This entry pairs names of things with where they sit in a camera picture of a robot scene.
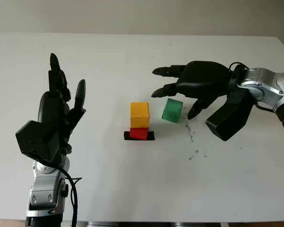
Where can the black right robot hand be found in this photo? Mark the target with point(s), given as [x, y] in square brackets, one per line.
[203, 80]

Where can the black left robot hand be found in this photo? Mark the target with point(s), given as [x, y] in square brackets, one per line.
[50, 107]

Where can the green cube block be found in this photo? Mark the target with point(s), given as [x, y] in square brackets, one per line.
[172, 110]

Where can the yellow cube block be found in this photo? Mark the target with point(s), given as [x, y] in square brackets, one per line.
[139, 114]

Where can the red cube block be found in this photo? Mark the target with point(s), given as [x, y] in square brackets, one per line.
[138, 133]

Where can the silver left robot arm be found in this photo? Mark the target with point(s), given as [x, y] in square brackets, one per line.
[45, 189]

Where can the black tape strip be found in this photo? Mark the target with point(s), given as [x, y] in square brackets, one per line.
[126, 136]

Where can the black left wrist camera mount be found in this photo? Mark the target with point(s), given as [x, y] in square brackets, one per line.
[35, 139]

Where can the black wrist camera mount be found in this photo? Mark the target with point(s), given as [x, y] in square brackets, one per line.
[35, 139]
[229, 120]

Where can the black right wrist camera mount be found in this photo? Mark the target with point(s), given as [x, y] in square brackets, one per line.
[229, 120]

